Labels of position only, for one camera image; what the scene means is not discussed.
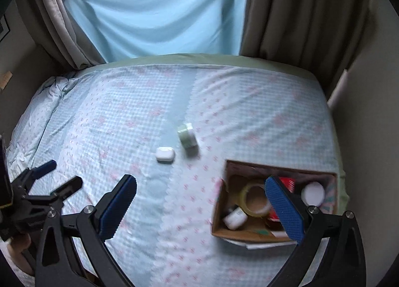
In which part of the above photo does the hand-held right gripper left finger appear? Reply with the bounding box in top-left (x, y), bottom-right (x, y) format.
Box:
top-left (35, 174), bottom-right (138, 287)

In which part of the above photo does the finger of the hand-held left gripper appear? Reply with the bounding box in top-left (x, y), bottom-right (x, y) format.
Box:
top-left (19, 159), bottom-right (57, 189)
top-left (47, 176), bottom-right (83, 206)

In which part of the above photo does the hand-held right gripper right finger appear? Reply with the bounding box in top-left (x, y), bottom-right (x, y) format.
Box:
top-left (264, 176), bottom-right (367, 287)

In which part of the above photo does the red tube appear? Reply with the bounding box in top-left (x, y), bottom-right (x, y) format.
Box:
top-left (268, 177), bottom-right (297, 223)

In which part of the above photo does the white lid jar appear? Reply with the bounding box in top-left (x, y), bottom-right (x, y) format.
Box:
top-left (300, 181), bottom-right (325, 207)

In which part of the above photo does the yellow tape roll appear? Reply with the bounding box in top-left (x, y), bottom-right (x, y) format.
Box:
top-left (239, 182), bottom-right (272, 218)

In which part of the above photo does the white bottle dark cap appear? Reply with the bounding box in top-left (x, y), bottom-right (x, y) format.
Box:
top-left (222, 206), bottom-right (249, 230)

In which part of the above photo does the cardboard box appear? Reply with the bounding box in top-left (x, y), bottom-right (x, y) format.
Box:
top-left (211, 159), bottom-right (339, 244)

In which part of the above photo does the white earbuds case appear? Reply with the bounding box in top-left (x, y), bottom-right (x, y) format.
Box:
top-left (155, 147), bottom-right (175, 163)

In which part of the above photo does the green cream jar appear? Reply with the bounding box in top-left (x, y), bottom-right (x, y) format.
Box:
top-left (177, 123), bottom-right (199, 151)

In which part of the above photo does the person's left hand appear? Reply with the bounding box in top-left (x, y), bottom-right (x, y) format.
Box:
top-left (9, 233), bottom-right (35, 277)

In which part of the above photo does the crumpled blanket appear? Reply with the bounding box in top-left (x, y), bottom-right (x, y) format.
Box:
top-left (5, 74), bottom-right (80, 164)

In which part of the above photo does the checked floral bed sheet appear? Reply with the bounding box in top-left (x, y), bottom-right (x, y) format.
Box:
top-left (0, 63), bottom-right (345, 287)

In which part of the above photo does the wooden shelf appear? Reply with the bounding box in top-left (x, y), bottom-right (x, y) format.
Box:
top-left (0, 70), bottom-right (13, 90)

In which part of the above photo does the grey curtain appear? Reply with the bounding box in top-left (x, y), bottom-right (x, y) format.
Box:
top-left (17, 0), bottom-right (108, 70)
top-left (239, 0), bottom-right (372, 102)

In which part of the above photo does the light blue cloth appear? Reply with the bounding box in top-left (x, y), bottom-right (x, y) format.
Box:
top-left (63, 0), bottom-right (250, 64)

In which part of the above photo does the wall poster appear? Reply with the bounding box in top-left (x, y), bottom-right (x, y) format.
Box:
top-left (0, 13), bottom-right (10, 42)

